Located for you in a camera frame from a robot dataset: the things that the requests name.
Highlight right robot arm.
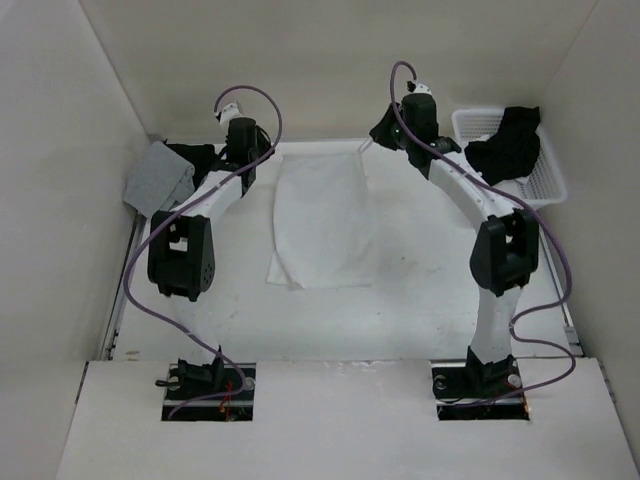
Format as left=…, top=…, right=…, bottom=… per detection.
left=370, top=93, right=539, bottom=396

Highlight grey folded tank top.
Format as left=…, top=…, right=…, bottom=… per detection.
left=122, top=141, right=195, bottom=218

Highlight white tank top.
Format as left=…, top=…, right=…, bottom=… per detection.
left=266, top=147, right=379, bottom=290

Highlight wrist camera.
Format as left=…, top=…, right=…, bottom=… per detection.
left=215, top=101, right=243, bottom=125
left=406, top=80, right=432, bottom=95

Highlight black folded tank top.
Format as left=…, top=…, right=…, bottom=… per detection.
left=165, top=142, right=219, bottom=189

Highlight black tank top in basket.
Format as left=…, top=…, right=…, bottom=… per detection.
left=465, top=107, right=541, bottom=186

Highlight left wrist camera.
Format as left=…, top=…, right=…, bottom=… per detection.
left=215, top=101, right=243, bottom=125

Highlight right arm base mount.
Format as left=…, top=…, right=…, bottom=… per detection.
left=431, top=348, right=530, bottom=421

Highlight white plastic basket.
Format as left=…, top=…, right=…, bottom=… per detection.
left=451, top=107, right=568, bottom=210

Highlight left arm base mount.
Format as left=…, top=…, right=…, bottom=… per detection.
left=155, top=359, right=257, bottom=423

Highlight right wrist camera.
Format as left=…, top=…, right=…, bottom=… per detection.
left=406, top=80, right=432, bottom=95

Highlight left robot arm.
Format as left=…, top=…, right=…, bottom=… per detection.
left=147, top=117, right=271, bottom=302

